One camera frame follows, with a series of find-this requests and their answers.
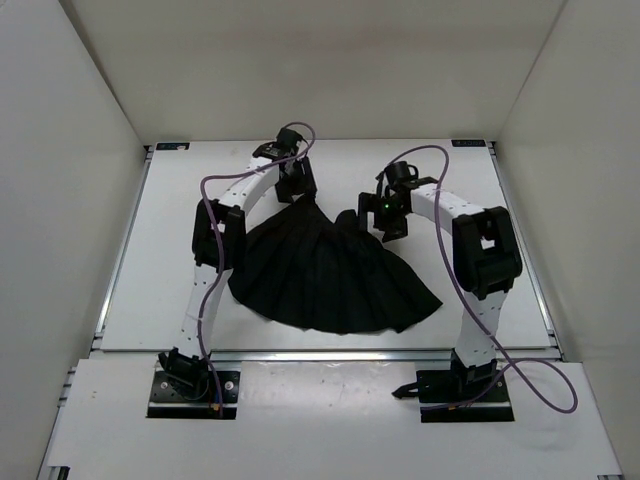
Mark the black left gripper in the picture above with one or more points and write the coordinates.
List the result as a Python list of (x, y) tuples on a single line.
[(304, 186)]

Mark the blue label sticker right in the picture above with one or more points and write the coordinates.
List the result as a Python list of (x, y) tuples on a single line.
[(468, 143)]

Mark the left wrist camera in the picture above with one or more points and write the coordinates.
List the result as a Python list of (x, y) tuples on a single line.
[(288, 139)]

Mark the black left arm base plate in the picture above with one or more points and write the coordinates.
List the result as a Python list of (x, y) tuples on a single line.
[(186, 388)]

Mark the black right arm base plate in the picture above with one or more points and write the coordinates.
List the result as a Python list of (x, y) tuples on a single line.
[(476, 394)]

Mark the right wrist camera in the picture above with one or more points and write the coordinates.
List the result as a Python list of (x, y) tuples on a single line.
[(397, 173)]

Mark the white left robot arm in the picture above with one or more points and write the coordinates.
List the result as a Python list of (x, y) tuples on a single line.
[(219, 243)]

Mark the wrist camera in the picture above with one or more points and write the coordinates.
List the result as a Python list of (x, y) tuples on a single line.
[(288, 139), (397, 173)]

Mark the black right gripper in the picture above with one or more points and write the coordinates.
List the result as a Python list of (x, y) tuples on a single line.
[(369, 203)]

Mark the black pleated skirt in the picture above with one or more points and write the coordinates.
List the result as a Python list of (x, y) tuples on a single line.
[(304, 270)]

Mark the blue label sticker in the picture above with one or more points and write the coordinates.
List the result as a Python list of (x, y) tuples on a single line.
[(468, 143), (172, 146)]

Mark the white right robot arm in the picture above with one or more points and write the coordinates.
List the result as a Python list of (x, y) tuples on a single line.
[(485, 261)]

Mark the blue label sticker left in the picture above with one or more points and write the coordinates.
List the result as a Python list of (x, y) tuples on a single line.
[(172, 146)]

